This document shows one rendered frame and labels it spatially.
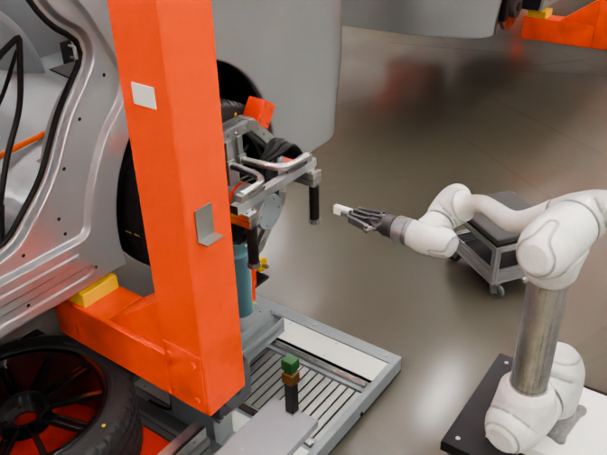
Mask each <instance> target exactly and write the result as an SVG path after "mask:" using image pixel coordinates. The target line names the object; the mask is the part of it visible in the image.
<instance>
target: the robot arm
mask: <svg viewBox="0 0 607 455"><path fill-rule="evenodd" d="M477 212H481V213H482V214H484V215H485V216H486V217H487V218H489V219H490V220H491V221H492V222H494V223H495V224H496V225H497V226H499V227H500V228H502V229H504V230H506V231H508V232H511V233H516V234H521V235H520V237H519V239H518V243H517V247H516V258H517V261H518V264H519V266H520V267H521V269H522V270H523V271H524V273H525V275H526V277H527V279H528V280H527V286H526V291H525V297H524V302H523V308H522V312H521V318H520V324H519V329H518V338H517V344H516V349H515V355H514V360H513V366H512V370H511V371H510V372H508V373H507V374H506V375H504V376H503V377H502V378H501V380H500V383H499V386H498V389H497V391H496V394H495V395H494V398H493V400H492V402H491V405H490V409H489V410H488V411H487V412H486V417H485V432H486V434H487V437H488V439H489V440H490V442H491V443H492V444H493V445H494V446H495V447H496V448H497V449H499V450H501V451H503V452H506V453H512V454H518V453H521V452H525V451H527V450H530V449H532V448H534V447H535V446H536V445H537V444H539V443H540V442H541V441H542V440H543V438H544V437H545V436H547V437H549V438H551V439H552V440H553V441H554V442H556V443H557V444H560V445H564V444H565V442H566V437H567V436H568V434H569V433H570V432H571V430H572V429H573V428H574V427H575V425H576V424H577V422H578V421H579V420H580V418H581V417H583V416H585V415H586V413H587V409H586V407H585V406H583V405H581V404H579V401H580V398H581V395H582V391H583V388H584V379H585V369H584V362H583V360H582V358H581V356H580V354H579V353H578V352H576V350H575V349H574V348H573V347H571V346H569V345H567V344H565V343H563V342H557V340H558V336H559V331H560V327H561V323H562V319H563V314H564V310H565V302H566V298H567V294H568V290H569V285H571V284H572V283H573V282H574V281H575V280H576V278H577V276H578V274H579V273H580V270H581V268H582V266H583V264H584V261H585V259H586V257H587V256H588V254H589V251H590V248H591V246H592V244H593V243H594V242H595V241H597V240H598V239H599V238H600V237H601V236H603V235H604V234H605V232H606V231H607V190H584V191H578V192H574V193H569V194H566V195H564V196H561V197H558V198H554V199H551V200H548V201H546V202H543V203H541V204H539V205H536V206H534V207H532V208H529V209H524V210H520V211H515V210H512V209H509V208H508V207H506V206H504V205H502V204H501V203H499V202H497V201H496V200H494V199H492V198H490V197H488V196H485V195H471V192H470V191H469V189H468V188H467V187H465V186H464V185H462V184H459V183H455V184H452V185H450V186H448V187H446V188H445V189H443V190H442V191H441V192H440V193H439V194H438V195H437V197H436V198H435V199H434V201H433V202H432V204H431V205H430V207H429V209H428V211H427V212H426V214H425V215H424V216H423V217H421V218H420V219H419V220H414V219H412V218H407V217H403V216H398V217H396V216H393V215H390V214H387V215H386V211H385V210H376V209H367V208H362V207H358V208H357V209H351V208H347V207H344V206H342V205H339V204H335V205H334V206H333V213H334V214H337V215H340V216H342V217H345V218H347V222H348V223H350V224H352V225H353V226H355V227H357V228H360V229H361V230H363V231H364V232H365V233H368V232H369V230H371V229H372V230H374V231H378V232H379V233H380V234H381V236H383V237H388V238H390V239H391V240H392V241H393V242H396V243H399V244H401V245H403V246H408V247H410V248H411V249H413V250H414V251H416V252H418V253H420V254H423V255H429V256H432V257H438V258H449V257H451V256H452V255H453V254H454V253H455V251H456V249H457V247H458V245H459V238H458V236H457V235H456V234H455V233H454V232H453V229H454V228H457V227H459V226H460V225H461V224H463V223H465V222H467V221H469V220H471V219H472V218H473V216H474V213H477Z"/></svg>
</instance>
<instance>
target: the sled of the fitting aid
mask: <svg viewBox="0 0 607 455"><path fill-rule="evenodd" d="M270 316H271V318H270V320H268V321H267V322H266V323H265V324H263V325H262V326H261V327H260V328H259V329H257V330H256V331H255V332H254V333H252V334H251V335H250V336H249V337H248V338H246V339H245V340H244V341H243V342H241V345H242V354H243V355H245V356H246V357H247V358H248V360H249V361H251V360H252V359H253V358H254V357H255V356H256V355H258V354H259V353H260V352H261V351H262V350H263V349H264V348H266V347H267V346H268V345H269V344H270V343H271V342H273V341H274V340H275V339H276V338H277V337H278V336H280V335H281V334H282V333H283V332H284V331H285V319H284V317H283V316H280V315H278V314H276V313H273V312H270Z"/></svg>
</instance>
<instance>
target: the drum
mask: <svg viewBox="0 0 607 455"><path fill-rule="evenodd" d="M250 185H251V184H250V183H247V182H244V181H237V182H235V183H234V184H233V185H231V186H228V192H229V207H230V205H231V204H232V203H234V202H235V201H236V199H235V195H236V194H238V193H239V192H240V191H241V190H244V189H245V188H246V187H248V186H250ZM251 208H253V209H258V211H259V217H260V218H259V224H258V225H257V227H258V228H261V229H264V230H268V229H270V228H271V227H273V226H274V225H275V223H276V222H277V220H278V219H279V217H280V214H281V209H282V202H281V199H280V197H279V196H278V195H277V194H274V193H273V194H271V195H270V196H268V197H267V198H265V199H263V200H261V201H260V202H258V204H256V205H254V206H253V207H251Z"/></svg>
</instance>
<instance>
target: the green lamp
mask: <svg viewBox="0 0 607 455"><path fill-rule="evenodd" d="M281 368H282V370H284V371H285V372H287V373H289V374H293V373H294V372H295V371H296V370H297V369H298V368H299V357H296V356H294V355H292V354H290V353H288V354H287V355H286V356H285V357H283V358H282V359H281Z"/></svg>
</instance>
